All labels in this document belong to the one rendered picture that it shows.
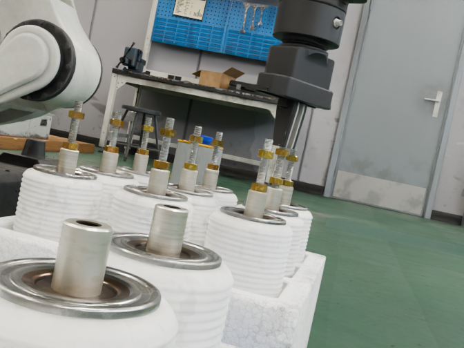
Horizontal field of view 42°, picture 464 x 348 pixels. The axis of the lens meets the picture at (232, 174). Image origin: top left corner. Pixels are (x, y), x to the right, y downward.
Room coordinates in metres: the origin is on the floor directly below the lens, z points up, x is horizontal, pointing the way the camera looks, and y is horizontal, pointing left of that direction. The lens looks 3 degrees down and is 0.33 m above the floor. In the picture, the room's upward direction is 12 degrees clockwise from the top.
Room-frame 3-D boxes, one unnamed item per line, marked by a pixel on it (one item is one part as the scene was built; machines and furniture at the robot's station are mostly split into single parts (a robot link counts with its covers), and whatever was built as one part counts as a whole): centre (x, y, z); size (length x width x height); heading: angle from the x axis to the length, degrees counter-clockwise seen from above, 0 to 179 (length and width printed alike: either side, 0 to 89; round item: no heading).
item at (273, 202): (0.78, -0.06, 0.26); 0.02 x 0.02 x 0.03
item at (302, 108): (0.79, -0.07, 0.37); 0.03 x 0.02 x 0.06; 45
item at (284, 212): (0.78, -0.06, 0.25); 0.08 x 0.08 x 0.01
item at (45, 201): (0.72, 0.20, 0.16); 0.10 x 0.10 x 0.18
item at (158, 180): (0.69, 0.08, 0.26); 0.02 x 0.02 x 0.03
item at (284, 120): (0.78, -0.05, 0.37); 0.03 x 0.02 x 0.06; 45
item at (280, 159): (0.78, -0.06, 0.31); 0.01 x 0.01 x 0.08
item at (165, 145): (0.69, 0.08, 0.30); 0.01 x 0.01 x 0.08
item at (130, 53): (5.33, 1.06, 0.87); 0.41 x 0.17 x 0.25; 169
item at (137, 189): (0.69, 0.08, 0.25); 0.08 x 0.08 x 0.01
